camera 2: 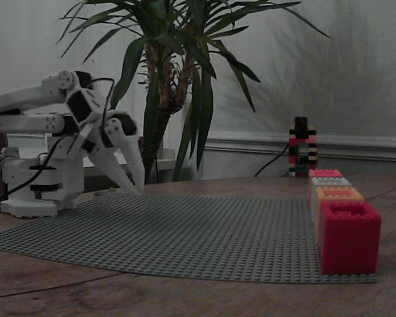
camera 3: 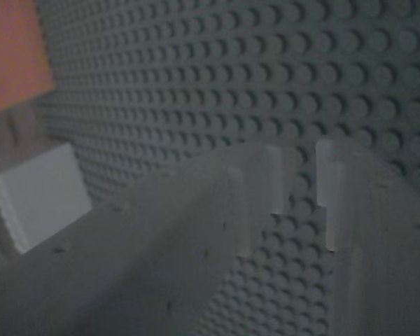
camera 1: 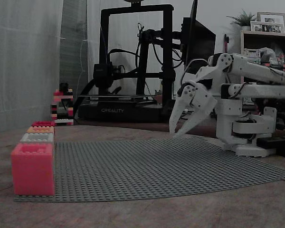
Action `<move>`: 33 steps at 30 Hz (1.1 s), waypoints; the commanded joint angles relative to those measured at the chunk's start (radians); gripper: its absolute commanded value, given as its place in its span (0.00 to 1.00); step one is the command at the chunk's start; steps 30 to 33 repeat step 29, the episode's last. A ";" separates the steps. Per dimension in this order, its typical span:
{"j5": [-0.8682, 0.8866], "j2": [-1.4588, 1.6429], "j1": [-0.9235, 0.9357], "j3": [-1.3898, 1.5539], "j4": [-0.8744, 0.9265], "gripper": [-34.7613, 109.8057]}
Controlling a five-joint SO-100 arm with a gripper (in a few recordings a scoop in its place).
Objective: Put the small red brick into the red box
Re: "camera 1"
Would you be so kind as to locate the black Creality 3D printer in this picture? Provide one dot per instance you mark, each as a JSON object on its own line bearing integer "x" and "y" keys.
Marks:
{"x": 168, "y": 47}

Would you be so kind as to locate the wooden shelf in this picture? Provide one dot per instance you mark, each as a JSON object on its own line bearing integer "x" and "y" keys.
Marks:
{"x": 244, "y": 42}

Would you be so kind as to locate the black computer monitor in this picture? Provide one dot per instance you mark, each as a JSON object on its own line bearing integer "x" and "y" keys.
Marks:
{"x": 204, "y": 35}

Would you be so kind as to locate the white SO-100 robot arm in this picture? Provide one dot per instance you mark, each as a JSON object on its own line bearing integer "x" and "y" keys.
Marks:
{"x": 251, "y": 90}

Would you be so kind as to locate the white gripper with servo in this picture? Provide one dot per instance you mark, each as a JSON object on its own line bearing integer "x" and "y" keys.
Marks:
{"x": 202, "y": 98}

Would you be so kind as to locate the large pink toy brick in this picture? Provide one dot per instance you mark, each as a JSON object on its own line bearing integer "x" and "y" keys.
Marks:
{"x": 33, "y": 173}

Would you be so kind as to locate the grey studded baseplate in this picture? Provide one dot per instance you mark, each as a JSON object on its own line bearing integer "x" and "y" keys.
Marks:
{"x": 145, "y": 171}

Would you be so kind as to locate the grey toy brick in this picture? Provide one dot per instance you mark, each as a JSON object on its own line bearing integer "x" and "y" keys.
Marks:
{"x": 36, "y": 138}

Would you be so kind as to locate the pink black brick tower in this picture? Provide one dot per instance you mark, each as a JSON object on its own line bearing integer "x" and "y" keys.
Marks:
{"x": 61, "y": 114}

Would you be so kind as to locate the white curtain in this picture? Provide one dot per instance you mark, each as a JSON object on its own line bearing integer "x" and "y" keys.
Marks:
{"x": 26, "y": 59}

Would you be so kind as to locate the orange toy brick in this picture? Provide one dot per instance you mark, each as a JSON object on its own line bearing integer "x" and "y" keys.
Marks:
{"x": 41, "y": 130}

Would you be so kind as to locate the grey sheer curtain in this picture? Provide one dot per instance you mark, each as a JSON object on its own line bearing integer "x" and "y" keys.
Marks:
{"x": 73, "y": 47}

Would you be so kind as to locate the small potted fern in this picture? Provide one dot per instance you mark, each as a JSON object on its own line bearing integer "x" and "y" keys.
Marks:
{"x": 244, "y": 20}

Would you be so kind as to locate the red toy brick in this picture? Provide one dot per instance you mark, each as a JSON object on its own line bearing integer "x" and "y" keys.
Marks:
{"x": 42, "y": 123}

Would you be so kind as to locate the large white picture frame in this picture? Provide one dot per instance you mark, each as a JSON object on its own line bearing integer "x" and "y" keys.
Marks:
{"x": 272, "y": 15}

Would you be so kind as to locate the small white picture frame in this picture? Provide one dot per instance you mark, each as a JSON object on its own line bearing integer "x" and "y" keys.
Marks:
{"x": 267, "y": 27}

